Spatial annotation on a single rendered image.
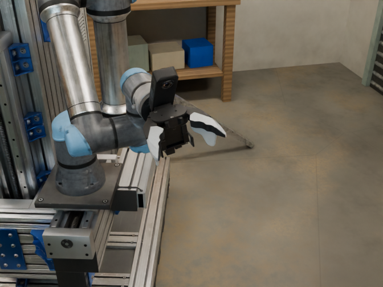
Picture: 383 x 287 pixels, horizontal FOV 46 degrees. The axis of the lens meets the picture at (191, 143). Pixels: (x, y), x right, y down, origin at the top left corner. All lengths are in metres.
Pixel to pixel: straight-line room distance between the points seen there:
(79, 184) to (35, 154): 0.27
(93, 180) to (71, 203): 0.09
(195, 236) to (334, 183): 0.97
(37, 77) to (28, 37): 0.13
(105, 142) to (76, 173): 0.34
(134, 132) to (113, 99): 0.27
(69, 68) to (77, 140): 0.17
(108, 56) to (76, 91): 0.22
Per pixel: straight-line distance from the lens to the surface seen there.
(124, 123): 1.05
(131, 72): 1.05
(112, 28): 1.22
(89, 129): 1.04
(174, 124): 0.86
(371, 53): 4.25
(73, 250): 1.37
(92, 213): 1.39
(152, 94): 0.88
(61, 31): 1.12
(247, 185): 2.79
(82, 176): 1.36
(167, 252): 2.34
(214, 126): 0.82
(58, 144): 1.33
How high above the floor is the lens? 1.64
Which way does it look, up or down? 31 degrees down
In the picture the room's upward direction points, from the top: straight up
